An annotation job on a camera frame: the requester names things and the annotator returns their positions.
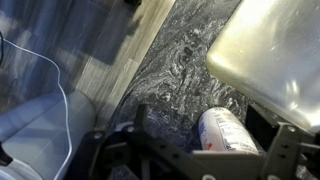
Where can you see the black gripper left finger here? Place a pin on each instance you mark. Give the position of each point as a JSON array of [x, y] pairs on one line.
[[160, 146]]

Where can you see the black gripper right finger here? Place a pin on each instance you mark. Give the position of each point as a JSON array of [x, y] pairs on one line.
[[283, 146]]

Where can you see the red-capped white creamer bottle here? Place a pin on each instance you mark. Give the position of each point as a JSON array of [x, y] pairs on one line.
[[226, 133]]

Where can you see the stainless steel sink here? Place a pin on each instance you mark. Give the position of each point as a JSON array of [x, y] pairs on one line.
[[273, 50]]

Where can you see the gray trash bin with liner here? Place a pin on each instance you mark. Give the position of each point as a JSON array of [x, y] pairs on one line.
[[26, 113]]

